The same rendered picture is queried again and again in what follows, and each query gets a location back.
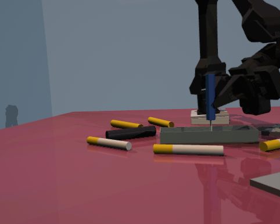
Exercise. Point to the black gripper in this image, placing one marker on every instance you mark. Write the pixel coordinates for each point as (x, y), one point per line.
(244, 81)

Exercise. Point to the black cylinder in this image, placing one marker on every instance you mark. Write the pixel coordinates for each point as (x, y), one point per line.
(131, 133)

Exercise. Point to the white cylinder with yellow end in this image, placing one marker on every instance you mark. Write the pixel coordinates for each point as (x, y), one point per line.
(188, 149)
(270, 145)
(109, 143)

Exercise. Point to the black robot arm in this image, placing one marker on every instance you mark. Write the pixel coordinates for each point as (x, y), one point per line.
(260, 22)

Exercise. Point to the blue stylus with white tip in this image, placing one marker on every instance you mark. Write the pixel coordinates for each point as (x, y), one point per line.
(210, 98)

